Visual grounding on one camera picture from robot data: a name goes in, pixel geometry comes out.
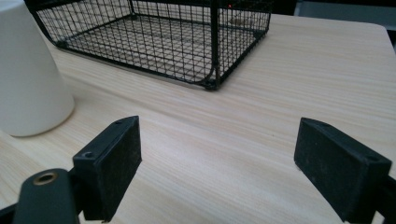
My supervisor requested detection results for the white cup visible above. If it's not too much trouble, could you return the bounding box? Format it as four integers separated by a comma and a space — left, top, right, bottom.
0, 0, 76, 137

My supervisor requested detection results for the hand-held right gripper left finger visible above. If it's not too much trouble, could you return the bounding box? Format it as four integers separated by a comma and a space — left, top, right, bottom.
72, 115, 143, 223

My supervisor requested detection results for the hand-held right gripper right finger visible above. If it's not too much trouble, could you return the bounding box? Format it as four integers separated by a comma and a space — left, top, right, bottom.
293, 117, 393, 224

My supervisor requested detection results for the black wire mesh basket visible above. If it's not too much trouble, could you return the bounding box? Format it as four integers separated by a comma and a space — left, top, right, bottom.
23, 0, 273, 91

